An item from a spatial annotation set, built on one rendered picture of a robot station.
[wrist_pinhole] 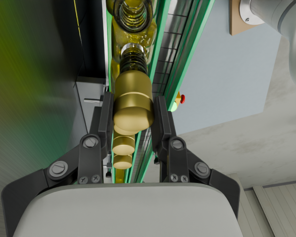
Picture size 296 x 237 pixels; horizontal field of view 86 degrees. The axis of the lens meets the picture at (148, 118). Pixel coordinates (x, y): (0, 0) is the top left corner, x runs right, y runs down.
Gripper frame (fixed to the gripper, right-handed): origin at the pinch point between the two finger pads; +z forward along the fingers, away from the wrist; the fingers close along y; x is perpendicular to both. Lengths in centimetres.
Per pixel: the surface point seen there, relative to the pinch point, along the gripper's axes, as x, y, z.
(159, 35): -2.5, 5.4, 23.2
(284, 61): -57, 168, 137
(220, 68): -30, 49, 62
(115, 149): -11.0, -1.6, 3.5
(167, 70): -15.3, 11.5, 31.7
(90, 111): -35.4, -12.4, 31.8
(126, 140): -9.8, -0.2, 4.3
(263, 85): -38, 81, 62
